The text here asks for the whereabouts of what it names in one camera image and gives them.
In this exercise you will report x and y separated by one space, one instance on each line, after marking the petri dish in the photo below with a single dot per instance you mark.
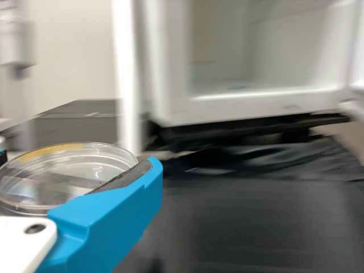
57 176

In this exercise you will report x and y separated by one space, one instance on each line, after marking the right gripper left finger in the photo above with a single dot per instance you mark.
3 156

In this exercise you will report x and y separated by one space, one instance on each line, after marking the white incubator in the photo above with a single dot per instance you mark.
170 108

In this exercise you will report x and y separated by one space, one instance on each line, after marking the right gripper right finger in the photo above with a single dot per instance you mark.
108 227

